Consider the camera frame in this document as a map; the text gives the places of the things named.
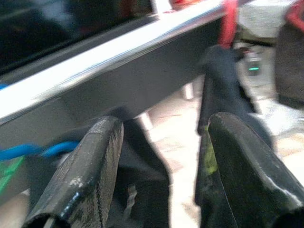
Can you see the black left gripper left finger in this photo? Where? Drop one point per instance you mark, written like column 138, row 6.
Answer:
column 83, row 178

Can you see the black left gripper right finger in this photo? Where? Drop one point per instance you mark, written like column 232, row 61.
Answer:
column 249, row 180

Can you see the green hanger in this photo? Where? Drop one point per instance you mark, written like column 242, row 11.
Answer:
column 9, row 171

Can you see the blue hanger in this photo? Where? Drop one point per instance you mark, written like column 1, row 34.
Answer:
column 54, row 148

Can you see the red plastic hanger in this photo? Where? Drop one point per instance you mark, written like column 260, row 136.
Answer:
column 228, row 23

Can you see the black logo T-shirt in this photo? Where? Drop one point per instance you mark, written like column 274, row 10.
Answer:
column 145, row 171

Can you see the black TV cabinet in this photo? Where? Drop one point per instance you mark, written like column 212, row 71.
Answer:
column 142, row 78

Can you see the small device with green light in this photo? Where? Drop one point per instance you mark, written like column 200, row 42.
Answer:
column 253, row 64

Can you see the dark brown sofa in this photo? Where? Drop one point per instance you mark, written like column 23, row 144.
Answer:
column 289, row 66

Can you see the silver clothes rack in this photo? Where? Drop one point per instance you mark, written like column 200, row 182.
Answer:
column 107, row 59

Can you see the black television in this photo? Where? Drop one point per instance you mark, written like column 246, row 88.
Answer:
column 47, row 23

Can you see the lace covered side table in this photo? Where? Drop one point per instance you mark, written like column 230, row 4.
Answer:
column 261, row 19

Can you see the red cushion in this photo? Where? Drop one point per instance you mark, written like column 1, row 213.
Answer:
column 294, row 14

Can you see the white pink tissue box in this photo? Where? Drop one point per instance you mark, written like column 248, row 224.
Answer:
column 161, row 6

